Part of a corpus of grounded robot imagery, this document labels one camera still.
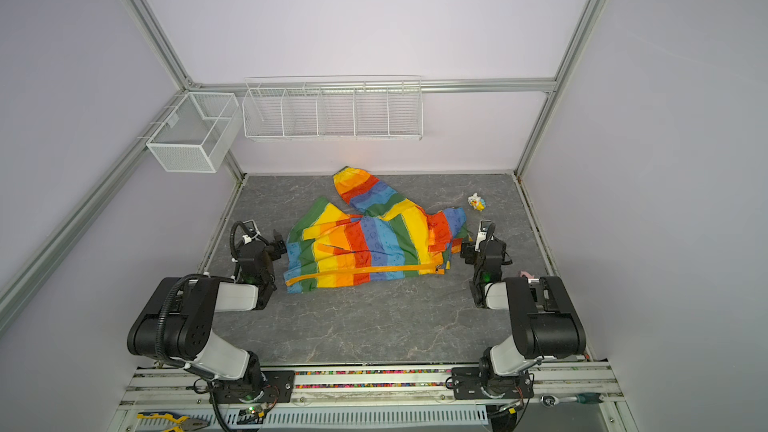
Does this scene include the rainbow striped jacket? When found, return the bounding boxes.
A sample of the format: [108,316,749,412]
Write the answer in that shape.
[283,167,469,293]

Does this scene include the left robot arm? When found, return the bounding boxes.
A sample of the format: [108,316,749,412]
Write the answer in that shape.
[127,220,287,389]

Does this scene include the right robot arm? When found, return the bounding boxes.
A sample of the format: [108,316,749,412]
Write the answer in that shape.
[460,237,586,387]

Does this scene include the small yellow white toy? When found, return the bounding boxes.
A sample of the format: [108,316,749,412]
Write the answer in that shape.
[467,193,487,212]

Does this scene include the white mesh box basket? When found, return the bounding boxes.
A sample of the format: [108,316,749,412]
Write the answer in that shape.
[147,92,243,173]

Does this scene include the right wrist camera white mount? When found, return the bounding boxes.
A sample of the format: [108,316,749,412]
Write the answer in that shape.
[475,220,493,251]

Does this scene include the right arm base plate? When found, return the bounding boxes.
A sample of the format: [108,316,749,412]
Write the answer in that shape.
[446,365,534,400]

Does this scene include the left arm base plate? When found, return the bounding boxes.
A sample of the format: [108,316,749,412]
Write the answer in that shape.
[213,369,296,404]

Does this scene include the green handled screwdriver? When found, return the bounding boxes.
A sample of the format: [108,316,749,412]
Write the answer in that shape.
[539,392,605,408]

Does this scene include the white wire basket long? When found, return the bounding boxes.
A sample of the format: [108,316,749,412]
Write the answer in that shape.
[241,75,424,141]

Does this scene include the yellow handled pliers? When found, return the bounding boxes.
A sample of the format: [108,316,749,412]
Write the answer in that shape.
[136,411,210,432]

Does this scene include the white slotted cable duct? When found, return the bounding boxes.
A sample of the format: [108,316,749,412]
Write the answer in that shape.
[262,404,489,430]

